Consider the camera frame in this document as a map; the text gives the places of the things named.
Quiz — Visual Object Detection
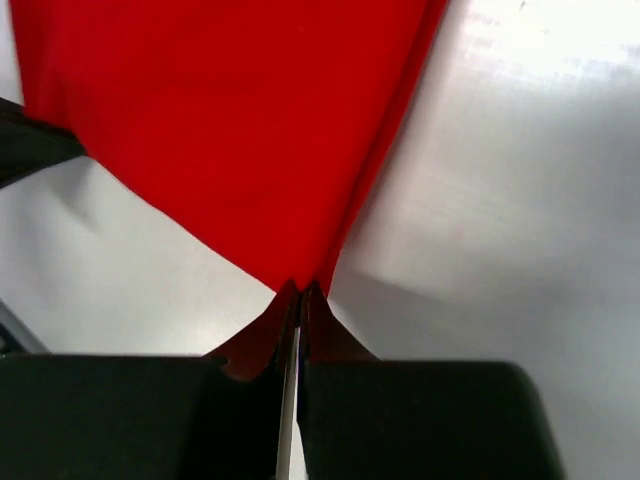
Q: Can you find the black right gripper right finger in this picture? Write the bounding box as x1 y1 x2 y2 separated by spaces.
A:
297 284 565 479

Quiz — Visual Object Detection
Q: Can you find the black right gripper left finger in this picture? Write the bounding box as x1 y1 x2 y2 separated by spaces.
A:
1 282 300 479

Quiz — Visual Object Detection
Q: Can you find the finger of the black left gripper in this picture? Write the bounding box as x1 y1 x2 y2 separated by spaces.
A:
0 98 85 188

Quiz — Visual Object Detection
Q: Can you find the red t-shirt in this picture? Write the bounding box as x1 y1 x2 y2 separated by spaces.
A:
9 1 446 289

